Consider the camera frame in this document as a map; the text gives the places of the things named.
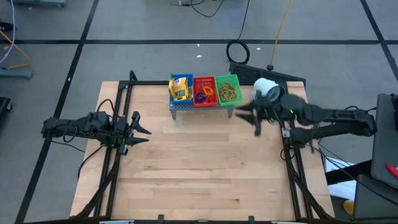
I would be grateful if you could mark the grey perforated metal shelf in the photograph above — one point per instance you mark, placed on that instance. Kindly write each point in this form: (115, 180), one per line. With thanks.
(202, 108)

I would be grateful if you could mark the grey chair seat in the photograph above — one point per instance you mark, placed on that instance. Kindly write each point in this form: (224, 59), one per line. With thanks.
(373, 199)

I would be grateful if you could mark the grey floor beam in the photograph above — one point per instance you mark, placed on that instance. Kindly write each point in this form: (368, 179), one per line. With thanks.
(15, 73)

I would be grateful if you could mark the black floor object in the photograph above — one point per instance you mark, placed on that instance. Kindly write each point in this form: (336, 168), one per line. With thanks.
(4, 107)

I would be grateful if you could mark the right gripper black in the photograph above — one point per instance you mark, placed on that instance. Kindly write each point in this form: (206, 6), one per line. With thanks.
(265, 109)

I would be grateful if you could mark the Crayola crayon box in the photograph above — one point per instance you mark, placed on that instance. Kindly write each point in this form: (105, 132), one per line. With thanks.
(177, 83)
(181, 94)

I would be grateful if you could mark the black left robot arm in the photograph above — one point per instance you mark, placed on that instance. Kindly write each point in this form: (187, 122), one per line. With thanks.
(62, 126)

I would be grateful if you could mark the yellow spiral coil wristband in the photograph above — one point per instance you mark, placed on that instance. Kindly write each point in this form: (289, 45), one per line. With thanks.
(206, 88)

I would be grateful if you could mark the black perforated panel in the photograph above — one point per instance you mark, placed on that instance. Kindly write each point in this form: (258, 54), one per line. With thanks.
(248, 71)

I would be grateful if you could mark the black support bar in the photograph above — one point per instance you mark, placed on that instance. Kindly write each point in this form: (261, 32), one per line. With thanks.
(348, 171)

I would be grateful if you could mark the blue spiral coil wristband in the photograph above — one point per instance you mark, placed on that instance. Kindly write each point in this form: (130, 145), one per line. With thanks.
(200, 98)

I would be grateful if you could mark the grey equipment case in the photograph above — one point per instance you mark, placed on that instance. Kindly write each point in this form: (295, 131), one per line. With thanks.
(384, 140)

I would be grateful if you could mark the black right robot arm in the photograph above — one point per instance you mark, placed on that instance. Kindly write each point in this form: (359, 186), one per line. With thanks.
(326, 118)

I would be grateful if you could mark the white floor sheet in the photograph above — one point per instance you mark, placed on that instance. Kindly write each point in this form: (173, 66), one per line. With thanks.
(342, 186)

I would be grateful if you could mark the yellow rubber band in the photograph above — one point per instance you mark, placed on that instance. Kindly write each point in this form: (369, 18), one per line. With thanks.
(225, 93)
(230, 88)

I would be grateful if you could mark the blue plastic basket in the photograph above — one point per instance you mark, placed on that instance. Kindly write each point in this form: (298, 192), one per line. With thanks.
(189, 76)

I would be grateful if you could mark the grey cart base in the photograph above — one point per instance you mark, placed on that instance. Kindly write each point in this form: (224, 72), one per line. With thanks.
(40, 2)

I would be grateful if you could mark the red plastic basket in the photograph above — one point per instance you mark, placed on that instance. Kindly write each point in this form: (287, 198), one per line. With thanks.
(205, 81)

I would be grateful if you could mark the white metal bracket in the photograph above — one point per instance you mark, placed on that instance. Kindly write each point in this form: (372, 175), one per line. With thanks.
(116, 222)

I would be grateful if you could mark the green plastic basket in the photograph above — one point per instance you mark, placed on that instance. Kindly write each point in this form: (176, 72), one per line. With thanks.
(238, 79)

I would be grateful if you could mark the yellow floor object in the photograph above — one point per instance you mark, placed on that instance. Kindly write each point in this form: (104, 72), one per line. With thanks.
(349, 207)

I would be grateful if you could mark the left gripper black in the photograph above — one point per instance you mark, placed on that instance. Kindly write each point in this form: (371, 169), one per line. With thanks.
(122, 133)

